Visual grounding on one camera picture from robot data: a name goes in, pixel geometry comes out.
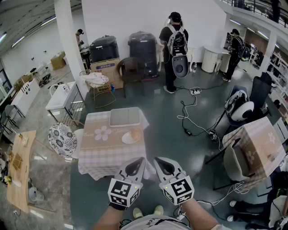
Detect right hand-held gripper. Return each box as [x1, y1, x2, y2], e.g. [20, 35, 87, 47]
[153, 156, 195, 206]

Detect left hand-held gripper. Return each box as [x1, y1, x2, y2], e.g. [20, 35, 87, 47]
[108, 157, 147, 208]

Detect white plate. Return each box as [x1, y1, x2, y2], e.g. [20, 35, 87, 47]
[121, 131, 141, 144]

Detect person's right forearm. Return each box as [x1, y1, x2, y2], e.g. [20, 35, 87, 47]
[177, 199, 221, 230]

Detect person's left forearm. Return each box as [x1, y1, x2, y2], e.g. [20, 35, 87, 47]
[91, 205, 129, 230]

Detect person's left hand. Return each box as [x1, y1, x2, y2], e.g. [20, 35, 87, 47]
[108, 202, 130, 211]

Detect table with checked flower tablecloth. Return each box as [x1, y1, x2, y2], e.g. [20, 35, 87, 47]
[222, 117, 287, 192]
[77, 109, 150, 181]

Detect person's left pale green shoe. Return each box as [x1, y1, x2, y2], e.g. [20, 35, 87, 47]
[132, 208, 144, 220]

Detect white rectangular tray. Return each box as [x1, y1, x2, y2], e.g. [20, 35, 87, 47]
[108, 107, 141, 128]

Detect person's white printed shirt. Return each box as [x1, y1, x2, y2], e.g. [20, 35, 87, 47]
[120, 215, 192, 230]

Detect white round stool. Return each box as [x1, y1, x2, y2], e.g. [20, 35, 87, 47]
[72, 128, 85, 159]

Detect grey shell chair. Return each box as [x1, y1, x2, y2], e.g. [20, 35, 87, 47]
[223, 138, 246, 183]

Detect white black backpack pod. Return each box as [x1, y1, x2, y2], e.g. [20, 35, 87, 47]
[225, 89, 255, 122]

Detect white crumpled cloth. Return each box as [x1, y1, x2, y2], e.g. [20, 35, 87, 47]
[84, 72, 109, 84]

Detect brown plastic chair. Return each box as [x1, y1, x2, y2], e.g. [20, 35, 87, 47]
[117, 56, 146, 98]

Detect cardboard box with blue label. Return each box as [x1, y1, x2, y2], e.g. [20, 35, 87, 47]
[90, 57, 124, 90]

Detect white side table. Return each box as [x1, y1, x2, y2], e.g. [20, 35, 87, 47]
[45, 81, 77, 114]

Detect small white desk fan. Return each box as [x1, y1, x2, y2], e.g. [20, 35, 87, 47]
[27, 186, 45, 202]

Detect light wooden desk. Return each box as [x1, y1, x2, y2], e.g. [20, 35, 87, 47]
[6, 130, 37, 213]

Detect tall black round bin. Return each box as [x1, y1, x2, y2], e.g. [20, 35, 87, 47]
[128, 31, 158, 80]

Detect white curved leg table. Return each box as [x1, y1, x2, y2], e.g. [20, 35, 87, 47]
[157, 42, 197, 73]

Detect white round cabinet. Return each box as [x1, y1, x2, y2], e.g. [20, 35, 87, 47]
[201, 45, 223, 73]

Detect black bin with flat lid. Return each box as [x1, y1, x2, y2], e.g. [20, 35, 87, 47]
[89, 35, 120, 64]

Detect black mesh office chair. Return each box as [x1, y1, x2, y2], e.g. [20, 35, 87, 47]
[249, 71, 273, 118]

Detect black wheeled cart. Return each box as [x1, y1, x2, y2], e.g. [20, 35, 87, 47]
[38, 71, 52, 88]

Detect white cabinet with holes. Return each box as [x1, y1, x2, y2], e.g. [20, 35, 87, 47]
[10, 78, 41, 118]

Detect plain cardboard box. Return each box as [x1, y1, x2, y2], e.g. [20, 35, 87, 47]
[50, 51, 67, 71]

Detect grey black leg chair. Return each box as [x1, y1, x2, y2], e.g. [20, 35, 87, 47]
[0, 104, 26, 136]

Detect white storage shelf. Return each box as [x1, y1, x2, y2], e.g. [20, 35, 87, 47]
[267, 51, 288, 109]

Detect black balcony railing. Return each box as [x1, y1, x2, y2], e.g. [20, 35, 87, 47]
[224, 0, 288, 23]

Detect white floor cable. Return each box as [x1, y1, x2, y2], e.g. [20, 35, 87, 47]
[177, 93, 224, 151]

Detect floral cushion gold frame chair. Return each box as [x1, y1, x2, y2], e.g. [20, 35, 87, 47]
[48, 119, 86, 162]

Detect gold wire chair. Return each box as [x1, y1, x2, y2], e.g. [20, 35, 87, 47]
[79, 70, 117, 109]

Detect metal wire rack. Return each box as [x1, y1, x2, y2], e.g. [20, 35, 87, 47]
[63, 100, 86, 124]

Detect black floor cable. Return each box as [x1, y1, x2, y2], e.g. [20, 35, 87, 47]
[174, 77, 228, 91]

